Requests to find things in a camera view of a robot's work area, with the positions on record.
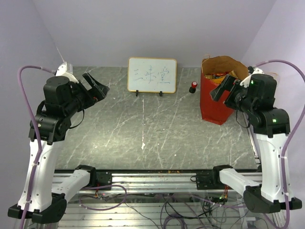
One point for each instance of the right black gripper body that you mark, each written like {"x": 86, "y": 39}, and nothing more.
{"x": 235, "y": 97}

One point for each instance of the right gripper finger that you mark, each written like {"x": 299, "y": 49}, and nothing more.
{"x": 228, "y": 82}
{"x": 217, "y": 93}

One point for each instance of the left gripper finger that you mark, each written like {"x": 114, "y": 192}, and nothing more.
{"x": 100, "y": 91}
{"x": 91, "y": 81}

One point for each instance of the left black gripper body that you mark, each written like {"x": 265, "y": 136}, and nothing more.
{"x": 84, "y": 98}

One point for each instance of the orange kettle chips bag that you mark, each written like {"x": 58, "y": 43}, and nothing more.
{"x": 231, "y": 73}

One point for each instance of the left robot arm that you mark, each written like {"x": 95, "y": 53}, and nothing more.
{"x": 41, "y": 202}

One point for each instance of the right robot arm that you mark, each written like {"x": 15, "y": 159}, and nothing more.
{"x": 254, "y": 96}

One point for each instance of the red snack pack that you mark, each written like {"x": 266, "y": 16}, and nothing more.
{"x": 214, "y": 76}

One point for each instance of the red black stamp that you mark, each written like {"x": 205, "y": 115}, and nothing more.
{"x": 193, "y": 87}

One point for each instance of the small whiteboard with stand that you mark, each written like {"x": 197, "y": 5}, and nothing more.
{"x": 152, "y": 75}

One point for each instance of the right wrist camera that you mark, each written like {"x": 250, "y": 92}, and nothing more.
{"x": 251, "y": 70}

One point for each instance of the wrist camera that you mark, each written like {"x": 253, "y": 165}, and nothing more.
{"x": 251, "y": 70}
{"x": 66, "y": 69}

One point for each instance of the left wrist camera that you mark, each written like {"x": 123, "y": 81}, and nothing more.
{"x": 66, "y": 69}

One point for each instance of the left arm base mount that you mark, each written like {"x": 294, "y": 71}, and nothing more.
{"x": 104, "y": 179}

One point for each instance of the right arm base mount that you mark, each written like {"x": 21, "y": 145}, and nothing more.
{"x": 204, "y": 182}

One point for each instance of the aluminium rail frame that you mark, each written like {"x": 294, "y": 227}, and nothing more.
{"x": 156, "y": 199}

